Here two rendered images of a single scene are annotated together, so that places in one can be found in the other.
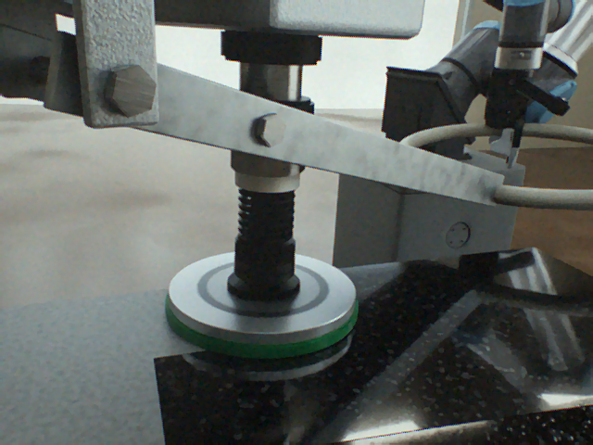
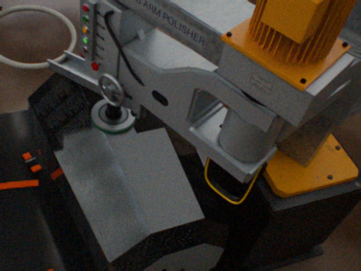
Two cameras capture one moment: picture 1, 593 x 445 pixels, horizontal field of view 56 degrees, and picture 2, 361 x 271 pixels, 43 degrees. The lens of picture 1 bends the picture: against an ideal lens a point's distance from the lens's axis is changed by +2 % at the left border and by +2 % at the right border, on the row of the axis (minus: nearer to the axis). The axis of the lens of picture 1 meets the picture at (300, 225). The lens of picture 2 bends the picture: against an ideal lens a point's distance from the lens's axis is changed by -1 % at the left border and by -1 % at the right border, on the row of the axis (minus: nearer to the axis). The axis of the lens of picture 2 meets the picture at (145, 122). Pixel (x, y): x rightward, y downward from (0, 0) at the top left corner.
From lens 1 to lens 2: 215 cm
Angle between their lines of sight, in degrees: 81
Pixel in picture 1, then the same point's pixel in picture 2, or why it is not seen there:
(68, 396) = (149, 142)
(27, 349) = (135, 152)
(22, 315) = (121, 158)
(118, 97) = not seen: hidden behind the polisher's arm
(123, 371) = (141, 137)
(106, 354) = (136, 140)
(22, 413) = (154, 147)
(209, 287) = (115, 122)
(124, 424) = (155, 133)
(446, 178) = not seen: hidden behind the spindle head
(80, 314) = (120, 148)
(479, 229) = not seen: outside the picture
